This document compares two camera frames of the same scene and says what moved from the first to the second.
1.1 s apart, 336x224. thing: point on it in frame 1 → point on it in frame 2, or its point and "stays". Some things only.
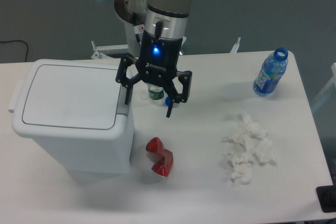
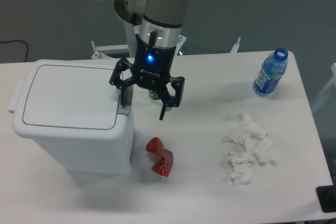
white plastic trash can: x=76 y=111 stays
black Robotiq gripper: x=158 y=63 → x=152 y=66
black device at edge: x=327 y=195 stays
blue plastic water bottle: x=271 y=72 stays
